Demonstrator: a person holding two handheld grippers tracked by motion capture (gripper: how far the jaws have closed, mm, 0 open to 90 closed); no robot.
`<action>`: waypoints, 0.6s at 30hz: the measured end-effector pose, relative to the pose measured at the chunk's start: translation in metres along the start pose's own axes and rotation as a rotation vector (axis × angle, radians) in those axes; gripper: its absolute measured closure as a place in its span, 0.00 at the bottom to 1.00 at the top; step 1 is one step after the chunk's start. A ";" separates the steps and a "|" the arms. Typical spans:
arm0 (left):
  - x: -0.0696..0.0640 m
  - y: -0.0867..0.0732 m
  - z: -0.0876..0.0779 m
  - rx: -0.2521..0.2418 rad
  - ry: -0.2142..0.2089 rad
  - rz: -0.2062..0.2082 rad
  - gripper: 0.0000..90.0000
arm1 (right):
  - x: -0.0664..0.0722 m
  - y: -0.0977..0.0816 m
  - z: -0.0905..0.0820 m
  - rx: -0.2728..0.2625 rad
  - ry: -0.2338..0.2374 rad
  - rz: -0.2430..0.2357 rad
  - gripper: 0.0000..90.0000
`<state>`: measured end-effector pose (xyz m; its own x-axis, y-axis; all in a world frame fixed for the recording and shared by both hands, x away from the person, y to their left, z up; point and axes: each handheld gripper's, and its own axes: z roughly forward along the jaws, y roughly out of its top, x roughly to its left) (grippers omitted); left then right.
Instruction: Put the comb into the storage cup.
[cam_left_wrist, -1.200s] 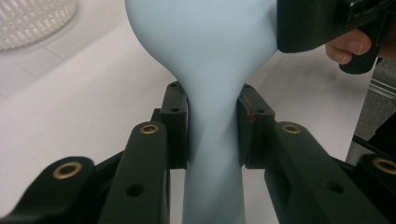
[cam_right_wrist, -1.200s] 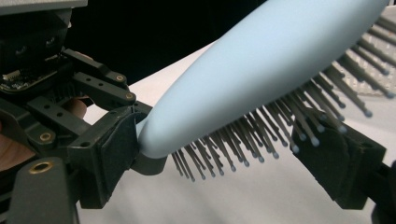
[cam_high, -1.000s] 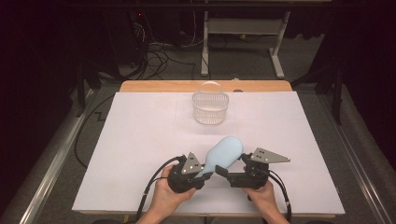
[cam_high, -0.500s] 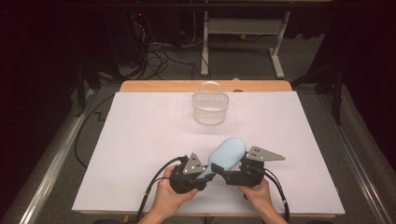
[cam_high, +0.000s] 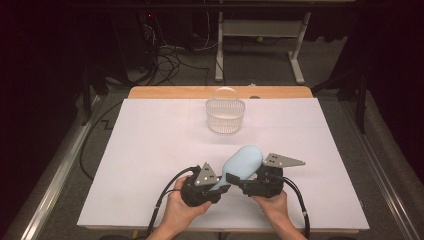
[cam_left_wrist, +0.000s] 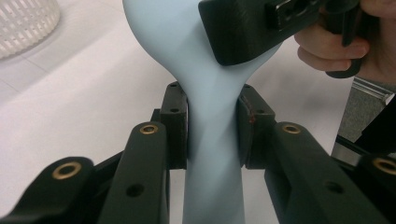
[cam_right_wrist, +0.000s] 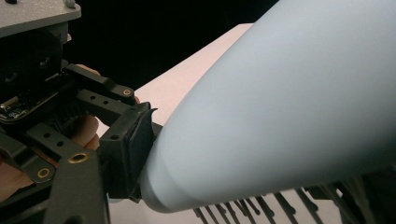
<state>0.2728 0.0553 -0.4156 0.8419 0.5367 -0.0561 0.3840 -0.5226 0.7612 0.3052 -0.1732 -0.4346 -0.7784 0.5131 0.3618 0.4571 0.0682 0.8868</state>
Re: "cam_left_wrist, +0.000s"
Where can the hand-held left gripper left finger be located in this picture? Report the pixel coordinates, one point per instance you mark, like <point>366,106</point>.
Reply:
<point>146,171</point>

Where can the white plastic basket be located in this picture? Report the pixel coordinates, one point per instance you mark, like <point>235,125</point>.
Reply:
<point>25,25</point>

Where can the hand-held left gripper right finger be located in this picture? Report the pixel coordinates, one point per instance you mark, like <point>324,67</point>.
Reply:
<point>299,174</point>

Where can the aluminium floor rail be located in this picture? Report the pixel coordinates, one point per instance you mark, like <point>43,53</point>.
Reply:
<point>372,88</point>

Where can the white table cover sheet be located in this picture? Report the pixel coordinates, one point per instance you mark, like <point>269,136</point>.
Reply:
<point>77,109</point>

